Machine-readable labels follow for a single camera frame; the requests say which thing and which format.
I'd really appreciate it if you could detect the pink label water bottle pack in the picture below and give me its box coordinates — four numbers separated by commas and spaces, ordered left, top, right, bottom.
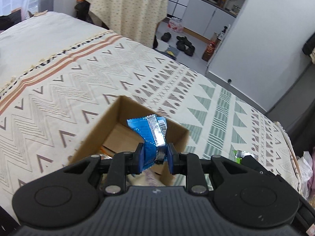
168, 18, 184, 34

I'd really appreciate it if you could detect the long orange bread packet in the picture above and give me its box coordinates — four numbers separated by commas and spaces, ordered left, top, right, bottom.
100, 146, 117, 160

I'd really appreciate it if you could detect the white bed sheet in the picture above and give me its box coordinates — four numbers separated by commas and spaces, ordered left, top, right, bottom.
0, 11, 112, 86

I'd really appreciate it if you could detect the black bag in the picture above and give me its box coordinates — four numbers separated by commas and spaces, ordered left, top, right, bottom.
74, 1, 92, 23

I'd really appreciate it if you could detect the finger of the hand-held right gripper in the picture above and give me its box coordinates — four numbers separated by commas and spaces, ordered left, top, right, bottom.
242, 155, 262, 171

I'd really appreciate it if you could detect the pink snack packet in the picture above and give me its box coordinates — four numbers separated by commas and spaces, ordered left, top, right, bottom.
128, 170, 165, 187

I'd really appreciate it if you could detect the brown cardboard box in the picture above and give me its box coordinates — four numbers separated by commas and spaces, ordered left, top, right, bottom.
68, 95, 190, 188

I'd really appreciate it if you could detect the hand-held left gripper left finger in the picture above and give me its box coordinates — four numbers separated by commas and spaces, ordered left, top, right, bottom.
63, 143, 145, 195

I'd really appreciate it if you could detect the black spray bottle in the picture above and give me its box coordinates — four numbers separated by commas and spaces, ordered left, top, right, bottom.
220, 25, 231, 42

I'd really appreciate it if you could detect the white kitchen cabinet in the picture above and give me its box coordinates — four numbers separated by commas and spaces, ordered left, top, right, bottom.
183, 0, 237, 40

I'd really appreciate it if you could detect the blue snack packet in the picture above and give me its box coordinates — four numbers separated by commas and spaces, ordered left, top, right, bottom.
126, 114, 169, 177

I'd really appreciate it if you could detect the patterned bed blanket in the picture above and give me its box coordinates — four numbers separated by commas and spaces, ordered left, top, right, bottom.
0, 29, 304, 202

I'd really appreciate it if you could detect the dotted cream tablecloth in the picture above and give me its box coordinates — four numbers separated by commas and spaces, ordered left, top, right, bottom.
81, 0, 169, 49

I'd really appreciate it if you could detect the green snack packet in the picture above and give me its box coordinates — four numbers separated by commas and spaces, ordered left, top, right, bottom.
233, 149, 248, 165

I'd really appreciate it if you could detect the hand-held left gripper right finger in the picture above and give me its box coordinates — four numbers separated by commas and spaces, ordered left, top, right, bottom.
166, 143, 249, 195

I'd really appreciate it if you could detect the white clothes pile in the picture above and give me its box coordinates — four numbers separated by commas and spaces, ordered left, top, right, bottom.
295, 150, 315, 200

